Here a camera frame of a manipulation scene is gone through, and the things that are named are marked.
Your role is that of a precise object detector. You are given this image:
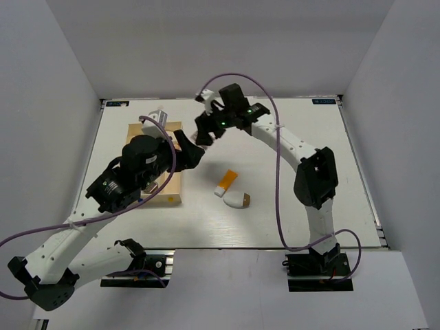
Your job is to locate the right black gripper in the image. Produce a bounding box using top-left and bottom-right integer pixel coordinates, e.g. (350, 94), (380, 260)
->
(194, 103), (234, 148)

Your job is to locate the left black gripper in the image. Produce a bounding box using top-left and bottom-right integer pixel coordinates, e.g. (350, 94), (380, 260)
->
(138, 129), (205, 190)

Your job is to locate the square pink compact box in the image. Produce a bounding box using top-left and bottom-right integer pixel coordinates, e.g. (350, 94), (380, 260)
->
(190, 131), (215, 150)

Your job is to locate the pink eyeshadow palette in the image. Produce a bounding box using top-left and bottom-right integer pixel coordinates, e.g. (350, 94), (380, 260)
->
(144, 181), (159, 194)

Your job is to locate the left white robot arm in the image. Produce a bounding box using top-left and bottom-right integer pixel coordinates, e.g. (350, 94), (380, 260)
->
(8, 130), (212, 311)

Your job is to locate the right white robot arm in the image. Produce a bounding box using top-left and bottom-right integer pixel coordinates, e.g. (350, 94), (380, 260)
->
(195, 84), (340, 274)

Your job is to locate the wooden organizer tray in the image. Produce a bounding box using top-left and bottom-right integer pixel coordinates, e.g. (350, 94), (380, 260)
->
(126, 122), (183, 208)

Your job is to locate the orange cosmetic tube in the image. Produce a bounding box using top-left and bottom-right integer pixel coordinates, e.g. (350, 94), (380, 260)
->
(214, 170), (238, 197)

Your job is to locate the white egg-shaped gold-tip case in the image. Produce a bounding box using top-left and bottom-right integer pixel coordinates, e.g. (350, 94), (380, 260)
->
(223, 192), (251, 209)

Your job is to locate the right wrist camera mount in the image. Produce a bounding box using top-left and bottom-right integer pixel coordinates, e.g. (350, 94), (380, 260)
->
(195, 89), (219, 116)

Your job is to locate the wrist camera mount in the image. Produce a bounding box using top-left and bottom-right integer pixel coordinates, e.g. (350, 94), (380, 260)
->
(195, 89), (219, 116)
(138, 108), (168, 138)

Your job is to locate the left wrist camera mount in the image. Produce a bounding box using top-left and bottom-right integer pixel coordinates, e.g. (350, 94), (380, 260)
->
(138, 108), (168, 138)

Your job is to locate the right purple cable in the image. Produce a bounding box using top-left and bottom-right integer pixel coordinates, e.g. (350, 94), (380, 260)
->
(197, 72), (362, 283)

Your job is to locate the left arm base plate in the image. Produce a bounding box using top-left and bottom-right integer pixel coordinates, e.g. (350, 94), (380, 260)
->
(100, 250), (175, 289)

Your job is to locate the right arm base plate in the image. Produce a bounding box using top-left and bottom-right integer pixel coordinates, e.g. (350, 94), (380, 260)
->
(282, 253), (353, 292)

